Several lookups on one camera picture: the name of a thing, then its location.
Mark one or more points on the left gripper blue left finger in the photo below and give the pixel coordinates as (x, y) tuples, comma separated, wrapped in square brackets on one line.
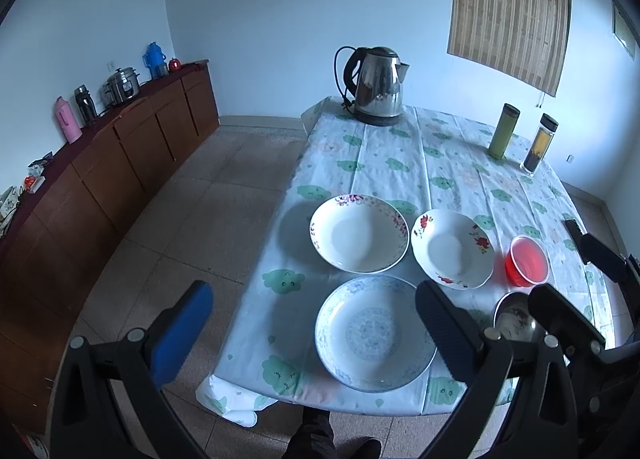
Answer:
[(173, 334)]

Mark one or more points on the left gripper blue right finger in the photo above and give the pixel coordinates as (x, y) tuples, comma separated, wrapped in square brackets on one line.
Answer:
[(454, 331)]

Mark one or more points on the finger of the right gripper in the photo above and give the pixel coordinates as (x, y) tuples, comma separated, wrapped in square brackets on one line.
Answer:
[(594, 251), (560, 318)]

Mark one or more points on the red plastic bowl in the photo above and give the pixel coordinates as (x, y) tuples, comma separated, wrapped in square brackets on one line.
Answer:
[(525, 263)]

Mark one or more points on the red flower scalloped plate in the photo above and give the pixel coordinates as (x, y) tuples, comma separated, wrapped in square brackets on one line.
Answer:
[(452, 249)]

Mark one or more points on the pink floral rim plate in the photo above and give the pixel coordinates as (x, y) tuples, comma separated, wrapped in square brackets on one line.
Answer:
[(359, 234)]

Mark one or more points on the black remote control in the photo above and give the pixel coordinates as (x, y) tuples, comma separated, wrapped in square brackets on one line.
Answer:
[(575, 232)]

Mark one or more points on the stainless steel bowl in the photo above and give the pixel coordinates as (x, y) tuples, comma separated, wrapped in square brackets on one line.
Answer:
[(513, 320)]

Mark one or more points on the blue patterned plate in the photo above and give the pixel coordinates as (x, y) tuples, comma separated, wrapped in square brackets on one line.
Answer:
[(370, 337)]

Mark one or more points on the clear tea bottle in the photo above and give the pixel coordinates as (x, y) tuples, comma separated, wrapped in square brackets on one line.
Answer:
[(540, 144)]

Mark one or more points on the cloud print tablecloth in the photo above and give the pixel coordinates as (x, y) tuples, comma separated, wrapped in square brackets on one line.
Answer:
[(429, 160)]

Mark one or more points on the green tumbler bottle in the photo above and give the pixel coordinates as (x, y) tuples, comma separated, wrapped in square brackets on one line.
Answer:
[(503, 131)]

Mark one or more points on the brown wooden sideboard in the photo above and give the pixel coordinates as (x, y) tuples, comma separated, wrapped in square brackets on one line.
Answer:
[(61, 237)]

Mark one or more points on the clutter on sideboard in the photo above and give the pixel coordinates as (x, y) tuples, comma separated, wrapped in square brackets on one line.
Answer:
[(11, 199)]

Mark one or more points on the window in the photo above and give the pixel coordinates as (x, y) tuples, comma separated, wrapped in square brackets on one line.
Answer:
[(623, 33)]

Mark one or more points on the pink thermos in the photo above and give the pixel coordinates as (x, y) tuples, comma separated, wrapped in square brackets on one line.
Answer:
[(67, 120)]

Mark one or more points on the black thermos flask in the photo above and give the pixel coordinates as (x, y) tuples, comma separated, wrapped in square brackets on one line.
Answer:
[(86, 105)]

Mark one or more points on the bamboo window blind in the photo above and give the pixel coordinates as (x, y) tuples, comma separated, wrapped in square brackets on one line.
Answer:
[(524, 39)]

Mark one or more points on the silver rice cooker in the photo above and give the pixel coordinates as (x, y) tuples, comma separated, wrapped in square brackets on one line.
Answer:
[(120, 87)]

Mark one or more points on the stainless electric kettle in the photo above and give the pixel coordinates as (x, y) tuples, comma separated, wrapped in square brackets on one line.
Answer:
[(373, 79)]

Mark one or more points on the small red object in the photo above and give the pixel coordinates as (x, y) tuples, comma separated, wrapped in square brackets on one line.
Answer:
[(174, 64)]

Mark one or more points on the blue water jug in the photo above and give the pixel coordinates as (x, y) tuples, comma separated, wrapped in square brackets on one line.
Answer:
[(155, 60)]

